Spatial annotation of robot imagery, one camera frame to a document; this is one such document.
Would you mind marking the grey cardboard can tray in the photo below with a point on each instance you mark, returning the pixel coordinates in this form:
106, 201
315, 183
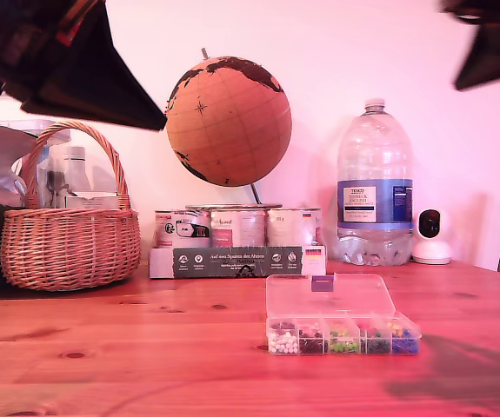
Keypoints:
232, 260

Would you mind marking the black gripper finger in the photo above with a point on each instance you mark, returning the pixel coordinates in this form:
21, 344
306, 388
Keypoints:
497, 56
102, 65
102, 114

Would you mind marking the white plastic bottle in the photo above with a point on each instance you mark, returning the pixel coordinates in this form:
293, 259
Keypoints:
78, 169

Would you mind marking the large clear water bottle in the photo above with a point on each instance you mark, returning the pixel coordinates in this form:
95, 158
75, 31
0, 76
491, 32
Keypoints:
375, 174

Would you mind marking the cork globe on metal stand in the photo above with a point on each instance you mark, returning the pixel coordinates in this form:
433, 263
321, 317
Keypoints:
228, 121

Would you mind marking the tin can black logo label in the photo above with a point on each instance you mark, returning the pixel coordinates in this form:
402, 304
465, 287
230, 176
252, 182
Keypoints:
180, 230

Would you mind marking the small white round camera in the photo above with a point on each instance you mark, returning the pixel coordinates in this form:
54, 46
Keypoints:
432, 243

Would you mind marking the clear plastic container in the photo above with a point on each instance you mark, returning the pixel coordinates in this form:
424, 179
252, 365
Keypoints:
60, 134

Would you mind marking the clear plastic pin organiser box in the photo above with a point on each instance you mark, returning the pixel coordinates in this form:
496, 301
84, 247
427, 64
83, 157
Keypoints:
332, 299

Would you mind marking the tin can white label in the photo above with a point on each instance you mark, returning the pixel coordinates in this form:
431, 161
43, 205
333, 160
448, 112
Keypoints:
288, 230

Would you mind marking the white paper carton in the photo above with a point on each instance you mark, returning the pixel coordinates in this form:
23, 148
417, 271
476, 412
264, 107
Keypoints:
93, 200

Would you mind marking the tin can pink label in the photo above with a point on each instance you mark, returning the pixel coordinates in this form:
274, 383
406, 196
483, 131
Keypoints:
236, 230

